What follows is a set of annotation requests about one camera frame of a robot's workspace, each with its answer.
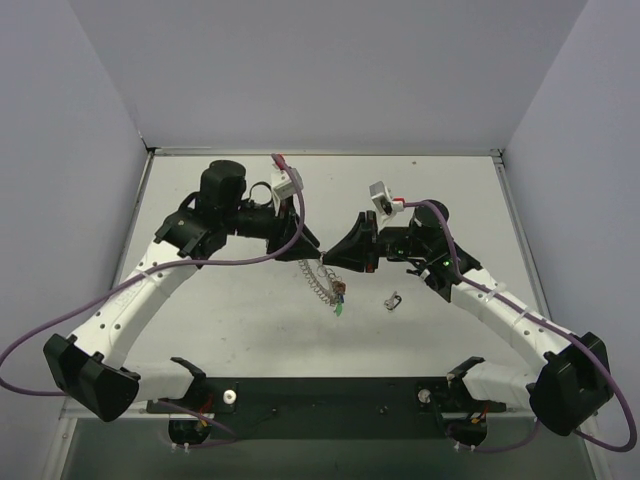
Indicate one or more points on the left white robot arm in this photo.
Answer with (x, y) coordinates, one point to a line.
(89, 365)

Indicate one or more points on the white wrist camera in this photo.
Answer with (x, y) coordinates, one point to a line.
(386, 206)
(285, 184)

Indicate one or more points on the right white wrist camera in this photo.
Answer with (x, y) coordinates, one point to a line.
(386, 206)

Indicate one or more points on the small silver key clip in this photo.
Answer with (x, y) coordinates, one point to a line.
(391, 303)

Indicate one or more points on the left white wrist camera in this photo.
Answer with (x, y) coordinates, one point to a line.
(285, 184)

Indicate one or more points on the aluminium front rail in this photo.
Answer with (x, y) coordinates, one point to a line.
(137, 411)

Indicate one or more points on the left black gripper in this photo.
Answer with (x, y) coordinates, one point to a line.
(288, 232)

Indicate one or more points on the red key tag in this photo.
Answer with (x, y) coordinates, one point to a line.
(339, 288)

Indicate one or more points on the large metal keyring with loops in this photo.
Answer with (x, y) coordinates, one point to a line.
(321, 280)

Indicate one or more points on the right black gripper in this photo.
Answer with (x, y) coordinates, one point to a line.
(371, 240)

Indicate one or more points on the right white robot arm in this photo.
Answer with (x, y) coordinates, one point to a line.
(566, 378)

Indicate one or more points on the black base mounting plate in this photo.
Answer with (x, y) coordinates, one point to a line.
(315, 408)

